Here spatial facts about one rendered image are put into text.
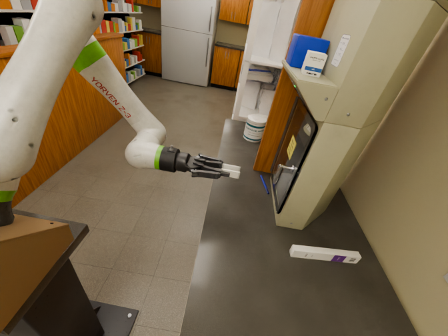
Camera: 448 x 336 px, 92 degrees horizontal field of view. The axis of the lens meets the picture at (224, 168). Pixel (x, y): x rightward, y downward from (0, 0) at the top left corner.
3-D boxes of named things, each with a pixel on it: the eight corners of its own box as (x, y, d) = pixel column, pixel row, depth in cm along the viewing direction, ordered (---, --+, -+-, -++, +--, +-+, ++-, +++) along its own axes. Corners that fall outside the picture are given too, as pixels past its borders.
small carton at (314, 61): (316, 74, 67) (324, 53, 64) (319, 78, 63) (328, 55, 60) (300, 71, 68) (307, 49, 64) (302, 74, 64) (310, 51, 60)
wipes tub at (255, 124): (261, 135, 157) (266, 116, 148) (261, 144, 146) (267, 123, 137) (243, 132, 156) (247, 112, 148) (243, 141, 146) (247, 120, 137)
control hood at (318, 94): (301, 91, 89) (311, 64, 83) (324, 123, 63) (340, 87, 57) (274, 85, 89) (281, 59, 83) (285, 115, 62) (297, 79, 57)
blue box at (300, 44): (311, 66, 80) (322, 38, 74) (319, 72, 72) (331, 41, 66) (285, 61, 80) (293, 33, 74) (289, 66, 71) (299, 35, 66)
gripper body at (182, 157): (175, 159, 76) (201, 163, 76) (181, 147, 83) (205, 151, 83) (174, 175, 80) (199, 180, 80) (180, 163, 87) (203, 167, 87)
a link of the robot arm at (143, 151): (123, 171, 81) (116, 149, 74) (136, 149, 90) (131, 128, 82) (159, 178, 82) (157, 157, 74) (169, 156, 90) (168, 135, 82)
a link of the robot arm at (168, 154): (167, 163, 88) (159, 176, 81) (167, 138, 82) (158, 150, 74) (181, 165, 89) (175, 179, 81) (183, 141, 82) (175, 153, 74)
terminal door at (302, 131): (272, 171, 113) (299, 96, 89) (278, 216, 88) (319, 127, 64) (270, 171, 113) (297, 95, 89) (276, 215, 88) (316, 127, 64)
